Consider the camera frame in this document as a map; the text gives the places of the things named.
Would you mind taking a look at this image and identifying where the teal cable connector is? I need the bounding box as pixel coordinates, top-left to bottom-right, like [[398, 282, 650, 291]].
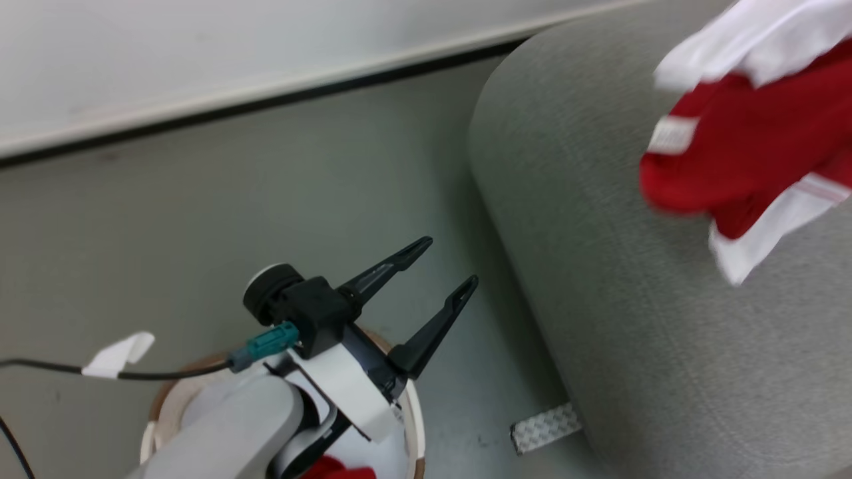
[[228, 322, 300, 374]]

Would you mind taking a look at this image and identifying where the grey fabric sofa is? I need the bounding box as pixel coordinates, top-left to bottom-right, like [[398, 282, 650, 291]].
[[466, 0, 852, 479]]

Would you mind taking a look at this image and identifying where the red garment in basket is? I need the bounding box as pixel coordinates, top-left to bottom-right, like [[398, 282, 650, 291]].
[[300, 455, 377, 479]]

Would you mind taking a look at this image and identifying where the white paper cable tag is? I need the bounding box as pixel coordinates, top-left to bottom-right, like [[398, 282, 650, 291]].
[[81, 331, 156, 380]]

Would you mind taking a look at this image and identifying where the white round laundry basket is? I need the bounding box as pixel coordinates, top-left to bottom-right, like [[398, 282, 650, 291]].
[[138, 329, 427, 479]]

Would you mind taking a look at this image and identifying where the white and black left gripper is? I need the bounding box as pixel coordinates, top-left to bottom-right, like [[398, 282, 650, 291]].
[[265, 237, 479, 444]]

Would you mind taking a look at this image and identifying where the red and white garment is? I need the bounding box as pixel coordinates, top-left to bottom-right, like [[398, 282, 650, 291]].
[[638, 0, 852, 287]]

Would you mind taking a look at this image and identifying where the thin black cable with tag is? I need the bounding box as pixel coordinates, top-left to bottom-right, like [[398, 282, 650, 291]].
[[0, 359, 234, 382]]

